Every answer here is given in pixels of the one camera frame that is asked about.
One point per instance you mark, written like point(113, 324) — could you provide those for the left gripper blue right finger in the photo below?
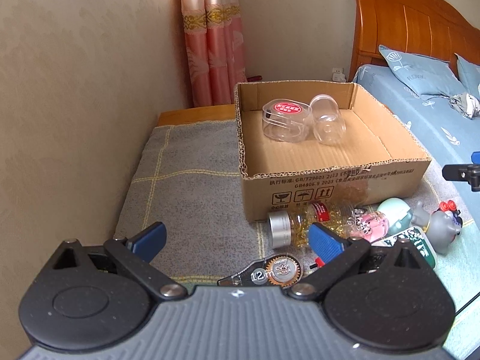
point(324, 243)

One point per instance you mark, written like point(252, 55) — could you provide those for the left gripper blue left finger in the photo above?
point(149, 242)

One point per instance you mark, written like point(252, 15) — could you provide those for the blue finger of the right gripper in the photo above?
point(469, 173)

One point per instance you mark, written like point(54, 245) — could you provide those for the black fidget cube red buttons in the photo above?
point(449, 206)

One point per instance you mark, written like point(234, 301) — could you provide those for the jar of golden capsules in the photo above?
point(290, 227)

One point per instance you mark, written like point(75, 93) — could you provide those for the pink transparent toy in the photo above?
point(371, 226)

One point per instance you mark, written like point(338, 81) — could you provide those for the grey mouse figurine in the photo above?
point(439, 228)

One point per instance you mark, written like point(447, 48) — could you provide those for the mint green egg-shaped case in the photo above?
point(398, 214)

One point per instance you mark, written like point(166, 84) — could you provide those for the white medical bottle green label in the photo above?
point(418, 238)

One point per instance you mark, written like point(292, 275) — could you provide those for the clear plastic cup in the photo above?
point(327, 122)

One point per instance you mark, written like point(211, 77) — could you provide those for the clear container with red label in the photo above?
point(286, 120)

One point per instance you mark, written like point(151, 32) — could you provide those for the red toy train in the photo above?
point(318, 262)

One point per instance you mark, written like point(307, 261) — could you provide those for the blue floral bedsheet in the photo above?
point(450, 139)

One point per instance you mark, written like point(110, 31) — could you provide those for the correction tape dispenser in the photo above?
point(281, 270)

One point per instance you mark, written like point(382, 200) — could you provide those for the grey green checked mat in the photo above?
point(188, 178)

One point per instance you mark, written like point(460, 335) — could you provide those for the crumpled grey cloth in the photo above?
point(466, 104)

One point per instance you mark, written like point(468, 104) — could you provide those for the blue pillow far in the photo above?
point(469, 74)

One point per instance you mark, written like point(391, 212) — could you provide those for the blue pillow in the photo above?
point(424, 75)
point(469, 74)

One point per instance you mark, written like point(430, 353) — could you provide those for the open cardboard box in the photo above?
point(378, 157)

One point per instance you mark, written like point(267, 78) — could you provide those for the blue pillow near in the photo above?
point(424, 75)

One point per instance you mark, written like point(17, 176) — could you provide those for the wooden headboard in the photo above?
point(427, 27)

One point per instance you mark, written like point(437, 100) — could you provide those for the pink curtain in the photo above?
point(215, 49)

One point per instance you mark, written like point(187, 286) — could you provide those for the white wall socket plug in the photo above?
point(338, 75)

